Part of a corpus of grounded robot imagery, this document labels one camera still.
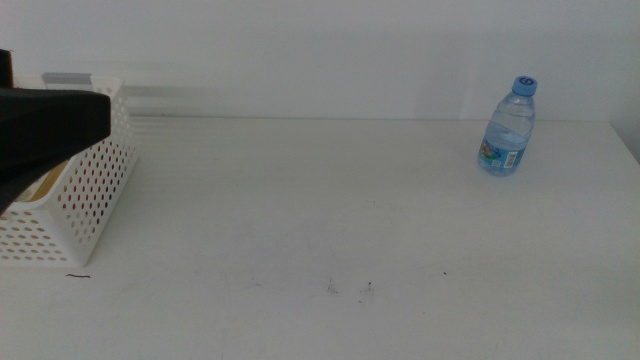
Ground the clear water bottle blue cap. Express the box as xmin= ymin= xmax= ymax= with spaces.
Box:
xmin=475 ymin=75 xmax=539 ymax=177

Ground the yellow tea bottle green label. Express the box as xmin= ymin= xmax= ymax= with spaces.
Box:
xmin=13 ymin=158 xmax=72 ymax=204

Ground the white perforated plastic basket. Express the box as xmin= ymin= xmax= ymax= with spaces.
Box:
xmin=0 ymin=74 xmax=139 ymax=269

